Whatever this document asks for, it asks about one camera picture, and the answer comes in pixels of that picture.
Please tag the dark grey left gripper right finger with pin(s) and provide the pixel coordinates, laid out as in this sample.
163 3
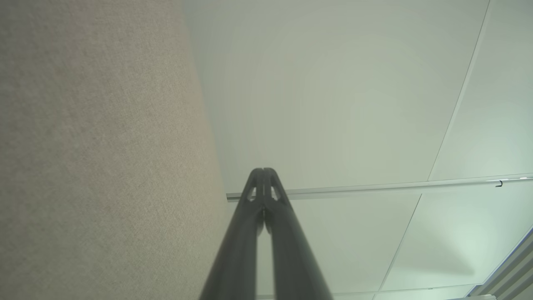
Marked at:
291 258

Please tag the grey slatted panel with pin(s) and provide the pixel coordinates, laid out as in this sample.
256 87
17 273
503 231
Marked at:
512 275

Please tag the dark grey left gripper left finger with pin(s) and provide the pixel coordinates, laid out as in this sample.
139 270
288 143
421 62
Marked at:
237 250

